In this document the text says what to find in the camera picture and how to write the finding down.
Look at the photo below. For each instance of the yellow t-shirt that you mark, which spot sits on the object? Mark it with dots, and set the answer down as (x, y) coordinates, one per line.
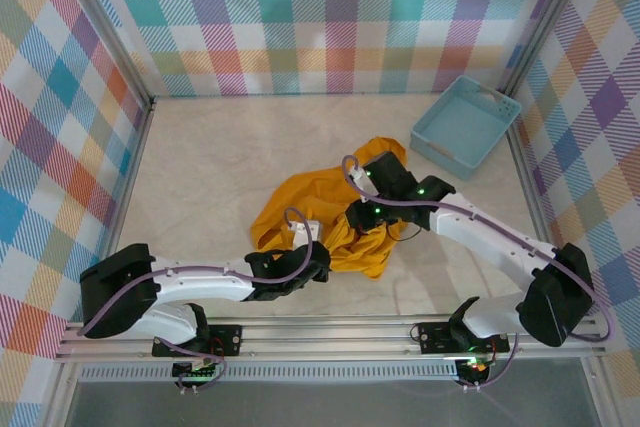
(320, 197)

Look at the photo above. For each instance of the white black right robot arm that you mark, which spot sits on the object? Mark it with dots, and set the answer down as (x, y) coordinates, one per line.
(480, 242)

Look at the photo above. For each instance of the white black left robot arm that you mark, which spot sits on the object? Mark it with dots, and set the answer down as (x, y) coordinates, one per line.
(210, 289)

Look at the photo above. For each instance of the light blue plastic bin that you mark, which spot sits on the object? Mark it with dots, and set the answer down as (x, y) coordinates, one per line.
(460, 127)

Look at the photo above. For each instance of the left controller board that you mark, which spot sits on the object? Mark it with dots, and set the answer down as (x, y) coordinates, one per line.
(195, 371)

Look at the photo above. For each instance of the controller board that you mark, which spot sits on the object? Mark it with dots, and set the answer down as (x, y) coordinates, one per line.
(195, 371)
(475, 368)

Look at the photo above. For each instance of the grey metal panel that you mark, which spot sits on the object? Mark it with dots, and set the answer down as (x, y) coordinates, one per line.
(325, 404)

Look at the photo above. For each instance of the right controller board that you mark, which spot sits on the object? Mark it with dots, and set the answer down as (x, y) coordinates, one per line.
(475, 368)

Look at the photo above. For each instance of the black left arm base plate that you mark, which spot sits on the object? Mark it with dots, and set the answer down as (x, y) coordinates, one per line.
(230, 339)

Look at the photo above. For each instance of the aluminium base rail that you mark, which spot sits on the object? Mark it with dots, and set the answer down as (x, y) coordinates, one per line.
(325, 334)

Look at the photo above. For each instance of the aluminium side rail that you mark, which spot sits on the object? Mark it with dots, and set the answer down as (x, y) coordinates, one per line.
(132, 162)
(533, 192)

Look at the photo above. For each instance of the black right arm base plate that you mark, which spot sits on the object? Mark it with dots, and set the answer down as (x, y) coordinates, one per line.
(432, 337)

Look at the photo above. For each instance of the aluminium frame post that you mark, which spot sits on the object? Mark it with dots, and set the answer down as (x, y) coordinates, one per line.
(107, 32)
(550, 17)

